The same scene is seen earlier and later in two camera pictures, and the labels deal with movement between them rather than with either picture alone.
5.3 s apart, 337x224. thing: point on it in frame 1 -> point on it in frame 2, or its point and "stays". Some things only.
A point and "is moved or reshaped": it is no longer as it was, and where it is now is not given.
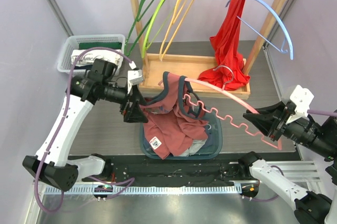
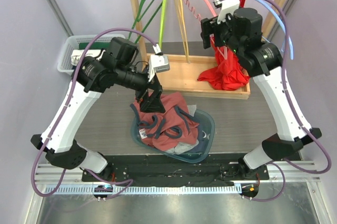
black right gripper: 275,122 -> 207,32
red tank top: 227,72 stays
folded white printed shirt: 89,57 stays
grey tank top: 196,146 -> 181,148
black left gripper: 134,113 -> 153,102
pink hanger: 217,111 -> 224,52
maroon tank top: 175,119 is moved or reshaped
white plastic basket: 72,43 stays
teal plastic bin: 212,148 -> 207,124
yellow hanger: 177,11 -> 181,18
